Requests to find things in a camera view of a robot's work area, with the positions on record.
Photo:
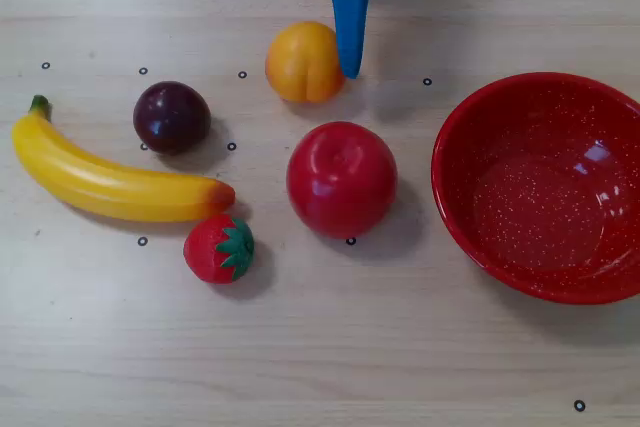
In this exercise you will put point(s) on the orange yellow toy peach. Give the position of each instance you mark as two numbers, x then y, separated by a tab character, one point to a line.
300	64

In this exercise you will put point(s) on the red speckled bowl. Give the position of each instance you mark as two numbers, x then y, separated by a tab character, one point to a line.
535	197

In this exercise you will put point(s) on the red toy apple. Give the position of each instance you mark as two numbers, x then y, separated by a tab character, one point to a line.
342	180

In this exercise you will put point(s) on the dark purple toy plum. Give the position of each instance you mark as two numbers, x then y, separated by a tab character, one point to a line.
171	118

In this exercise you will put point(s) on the red toy strawberry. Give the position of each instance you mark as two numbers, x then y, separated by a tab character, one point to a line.
207	249

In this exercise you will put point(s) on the yellow toy banana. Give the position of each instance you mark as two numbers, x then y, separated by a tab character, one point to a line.
110	187

